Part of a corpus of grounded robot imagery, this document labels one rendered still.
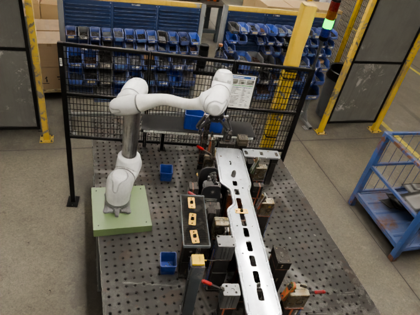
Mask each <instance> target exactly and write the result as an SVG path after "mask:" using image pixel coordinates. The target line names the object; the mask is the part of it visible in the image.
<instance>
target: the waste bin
mask: <svg viewBox="0 0 420 315"><path fill-rule="evenodd" d="M343 65H344V63H343V62H332V63H331V64H329V67H330V69H329V71H327V72H326V78H325V82H324V85H323V87H322V91H321V95H320V97H319V101H318V104H317V107H316V113H317V114H318V115H319V116H320V117H323V115H324V112H325V110H326V107H327V105H328V102H329V100H330V97H331V94H332V93H333V90H334V87H335V85H336V82H337V80H338V77H339V75H340V72H341V69H342V68H343Z"/></svg>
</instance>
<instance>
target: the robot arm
mask: <svg viewBox="0 0 420 315"><path fill-rule="evenodd" d="M232 88H233V74H232V72H231V71H229V70H227V69H218V70H217V71H216V73H215V75H214V78H213V81H212V84H211V88H210V89H208V90H207V91H204V92H202V93H201V95H200V96H199V97H197V98H194V99H186V98H183V97H178V96H173V95H170V94H148V85H147V82H146V81H145V80H143V79H141V78H138V77H134V78H132V79H130V80H129V81H128V82H127V83H126V84H125V85H124V86H123V87H122V89H121V92H120V93H119V94H118V95H117V98H114V99H113V100H112V101H111V102H110V104H109V109H110V111H111V112H112V113H113V114H114V115H117V116H124V127H123V136H122V151H120V152H119V153H118V155H117V161H116V167H115V169H114V171H112V172H111V173H110V174H109V176H108V177H107V181H106V192H105V193H104V196H105V202H104V209H103V213H104V214H106V213H114V215H115V218H118V217H119V213H126V214H131V208H130V203H131V191H132V188H133V184H134V182H135V180H136V178H137V176H138V174H139V172H140V169H141V166H142V161H141V156H140V154H139V153H138V139H139V127H140V120H141V112H144V111H146V110H148V109H151V108H154V107H156V106H162V105H165V106H172V107H175V108H180V109H186V110H202V111H204V115H203V117H202V118H201V119H200V121H199V122H198V123H197V124H196V129H199V130H198V134H199V140H201V136H202V132H203V128H204V127H205V126H207V125H208V124H209V123H211V122H213V123H221V124H222V126H223V127H224V135H223V138H222V140H223V142H224V141H225V138H226V136H228V132H229V131H232V128H231V125H230V122H229V116H228V114H227V115H226V116H224V111H225V110H226V108H227V106H228V103H229V97H230V95H231V92H232ZM207 113H208V114H207ZM207 117H209V118H208V119H207V121H205V122H204V120H205V119H206V118H207ZM224 118H225V119H226V121H227V124H228V126H229V128H228V127H227V126H226V125H225V123H224V122H223V119H224Z"/></svg>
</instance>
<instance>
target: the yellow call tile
mask: <svg viewBox="0 0 420 315"><path fill-rule="evenodd" d="M191 257H192V265H193V266H204V265H205V263H204V255H203V254H192V255H191Z"/></svg>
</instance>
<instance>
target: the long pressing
mask: <svg viewBox="0 0 420 315"><path fill-rule="evenodd" d="M215 148H216V155H215V158H216V159H215V161H216V167H217V174H218V178H219V182H220V183H221V185H222V186H224V187H225V188H226V189H228V190H229V191H230V194H231V199H232V205H231V206H229V207H228V208H227V211H226V213H227V217H228V218H229V224H230V227H229V229H230V233H231V236H234V240H235V244H236V247H235V250H234V256H235V260H236V266H237V273H238V276H239V283H240V287H241V293H242V300H243V303H244V310H245V313H246V315H282V314H283V312H282V309H281V305H280V302H279V298H278V294H277V291H276V287H275V283H274V279H273V275H272V272H271V268H270V265H269V261H268V256H267V254H266V249H265V246H264V242H263V237H262V235H261V230H260V228H259V223H258V219H257V216H256V212H255V209H254V204H253V200H252V197H251V193H250V189H251V186H252V184H251V180H250V177H249V173H248V169H247V166H246V162H245V159H244V155H243V152H242V151H241V150H240V149H234V148H224V147H215ZM229 161H231V162H229ZM230 163H231V165H230ZM233 170H236V177H232V176H231V173H232V171H233ZM240 179H241V180H240ZM233 181H236V182H237V186H234V185H233ZM235 189H237V190H239V195H235V192H234V190H235ZM237 198H239V199H241V203H242V208H243V209H247V210H248V214H244V216H245V220H246V224H247V226H243V225H242V223H241V218H240V214H241V213H235V210H234V209H238V204H237V201H236V199H237ZM243 228H247V230H248V233H249V237H245V236H244V231H243ZM247 241H249V242H251V246H252V251H248V249H247V246H246V242H247ZM250 256H254V258H255V262H256V267H252V266H251V263H250V259H249V257H250ZM254 271H256V272H258V275H259V280H260V283H261V287H257V286H256V284H257V283H255V282H254V276H253V272H254ZM249 285H250V286H249ZM266 285H267V286H266ZM257 288H258V289H260V288H261V289H262V293H263V296H264V301H260V300H259V299H258V294H257V290H256V289H257Z"/></svg>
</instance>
